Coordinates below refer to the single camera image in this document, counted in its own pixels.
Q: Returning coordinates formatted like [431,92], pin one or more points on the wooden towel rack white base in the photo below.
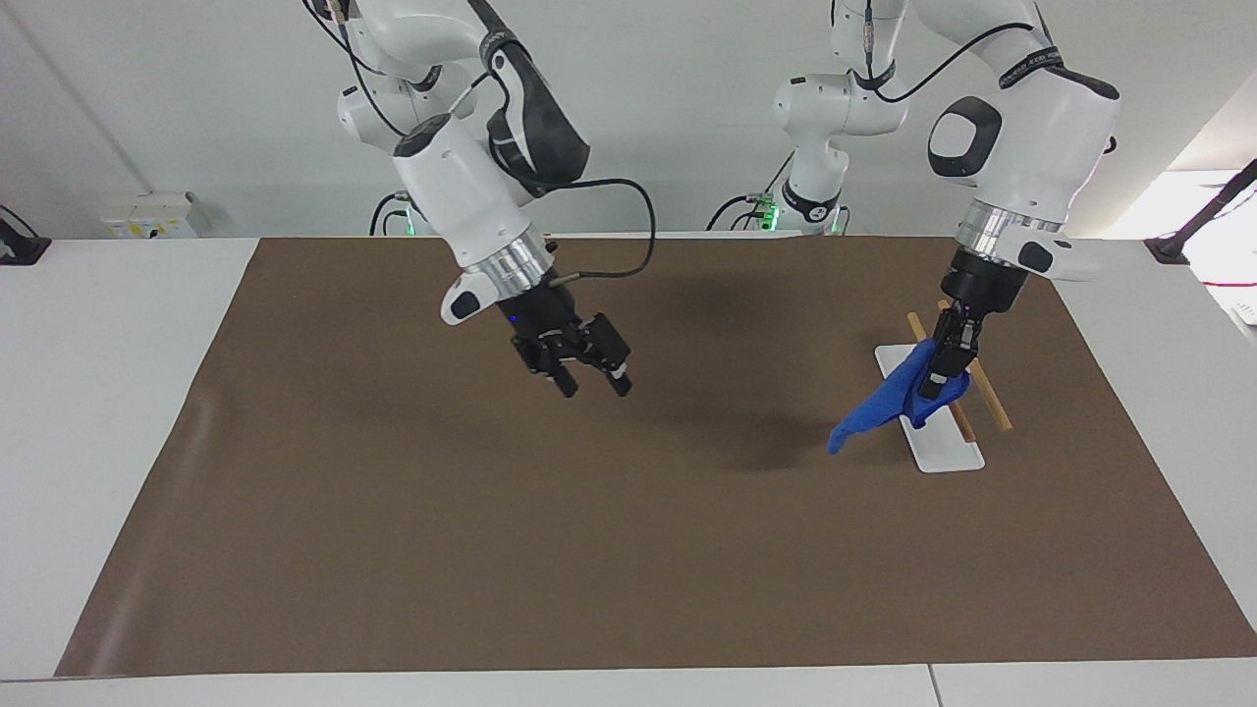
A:
[943,447]

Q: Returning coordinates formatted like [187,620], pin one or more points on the blue towel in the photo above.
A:
[889,401]

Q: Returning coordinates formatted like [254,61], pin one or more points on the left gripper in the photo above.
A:
[982,290]

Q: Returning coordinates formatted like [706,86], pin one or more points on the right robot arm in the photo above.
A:
[454,187]

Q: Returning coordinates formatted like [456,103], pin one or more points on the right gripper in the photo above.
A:
[542,312]

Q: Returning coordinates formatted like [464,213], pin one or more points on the black stand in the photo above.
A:
[1203,218]
[22,250]

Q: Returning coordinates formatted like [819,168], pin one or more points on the white wall socket box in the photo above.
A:
[152,216]

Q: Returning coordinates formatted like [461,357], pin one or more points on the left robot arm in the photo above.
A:
[1041,118]

